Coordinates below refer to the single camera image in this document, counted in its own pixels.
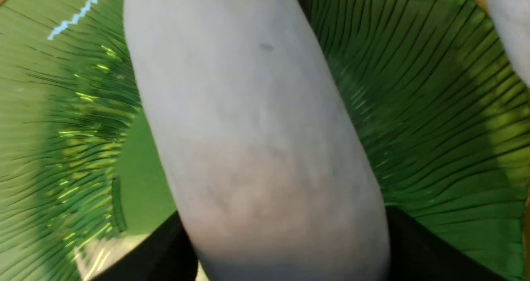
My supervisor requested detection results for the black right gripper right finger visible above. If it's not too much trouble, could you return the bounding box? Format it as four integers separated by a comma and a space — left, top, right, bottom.
385, 206, 505, 281

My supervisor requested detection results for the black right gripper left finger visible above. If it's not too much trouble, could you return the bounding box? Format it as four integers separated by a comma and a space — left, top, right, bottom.
93, 211, 198, 281

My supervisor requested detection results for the white radish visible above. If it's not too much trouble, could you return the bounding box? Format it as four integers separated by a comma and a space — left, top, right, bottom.
123, 0, 390, 281

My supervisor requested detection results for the green ribbed glass plate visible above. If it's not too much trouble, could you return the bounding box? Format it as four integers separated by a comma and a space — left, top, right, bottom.
1, 0, 529, 281

